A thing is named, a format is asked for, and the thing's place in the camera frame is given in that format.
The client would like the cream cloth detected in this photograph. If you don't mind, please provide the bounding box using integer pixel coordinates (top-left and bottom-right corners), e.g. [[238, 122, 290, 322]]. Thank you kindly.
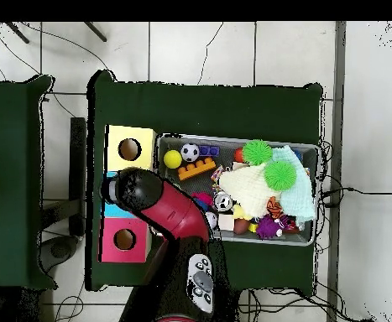
[[217, 163, 282, 218]]

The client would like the tiger plush keychain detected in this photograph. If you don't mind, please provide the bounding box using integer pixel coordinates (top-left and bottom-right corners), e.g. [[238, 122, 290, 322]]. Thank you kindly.
[[266, 196, 284, 220]]

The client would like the green spiky rubber ball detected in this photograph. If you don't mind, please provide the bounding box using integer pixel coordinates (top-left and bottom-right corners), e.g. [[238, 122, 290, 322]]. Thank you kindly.
[[264, 160, 298, 191], [242, 138, 274, 166]]

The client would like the mint green cloth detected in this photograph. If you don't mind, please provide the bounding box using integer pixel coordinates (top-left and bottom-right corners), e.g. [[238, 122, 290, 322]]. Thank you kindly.
[[270, 144, 317, 225]]

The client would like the wooden box with three holes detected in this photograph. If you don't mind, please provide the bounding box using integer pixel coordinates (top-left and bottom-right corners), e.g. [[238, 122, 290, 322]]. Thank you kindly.
[[97, 124, 159, 264]]

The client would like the silver mesh bin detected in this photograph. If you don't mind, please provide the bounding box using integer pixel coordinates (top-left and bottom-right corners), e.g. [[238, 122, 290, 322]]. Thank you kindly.
[[154, 132, 322, 247]]

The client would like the orange toy building block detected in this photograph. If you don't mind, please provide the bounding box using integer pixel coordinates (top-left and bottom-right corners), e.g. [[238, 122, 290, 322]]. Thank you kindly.
[[177, 156, 217, 181]]

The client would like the small soccer ball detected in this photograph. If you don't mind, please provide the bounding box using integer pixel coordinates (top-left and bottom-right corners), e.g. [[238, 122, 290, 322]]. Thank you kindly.
[[180, 143, 201, 163]]

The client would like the yellow foam ball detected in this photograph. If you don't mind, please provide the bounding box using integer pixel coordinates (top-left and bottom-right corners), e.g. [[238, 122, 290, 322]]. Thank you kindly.
[[163, 149, 183, 169]]

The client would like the purple toy building block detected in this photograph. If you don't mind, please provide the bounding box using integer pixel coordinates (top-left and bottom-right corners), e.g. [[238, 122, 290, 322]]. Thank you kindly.
[[198, 144, 221, 158]]

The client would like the silver can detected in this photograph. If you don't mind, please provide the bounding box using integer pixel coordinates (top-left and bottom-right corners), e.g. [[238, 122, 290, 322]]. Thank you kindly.
[[212, 191, 234, 213]]

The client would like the dark green tablecloth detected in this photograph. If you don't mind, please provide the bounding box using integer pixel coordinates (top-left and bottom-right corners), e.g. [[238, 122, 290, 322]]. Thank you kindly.
[[0, 75, 57, 289], [86, 70, 324, 291]]

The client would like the black stand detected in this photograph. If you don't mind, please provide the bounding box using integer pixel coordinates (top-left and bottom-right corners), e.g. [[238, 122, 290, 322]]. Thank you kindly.
[[40, 117, 87, 237]]

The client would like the grey round base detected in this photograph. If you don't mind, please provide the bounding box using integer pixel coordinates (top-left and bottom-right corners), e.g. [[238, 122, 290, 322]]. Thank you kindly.
[[40, 235, 80, 271]]

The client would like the black tripod leg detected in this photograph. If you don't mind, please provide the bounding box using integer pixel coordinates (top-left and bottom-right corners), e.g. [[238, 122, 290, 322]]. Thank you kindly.
[[83, 22, 108, 43], [6, 22, 31, 44]]

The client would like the black cable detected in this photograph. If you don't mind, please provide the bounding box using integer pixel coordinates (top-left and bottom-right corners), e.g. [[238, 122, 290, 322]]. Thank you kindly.
[[321, 186, 392, 206]]

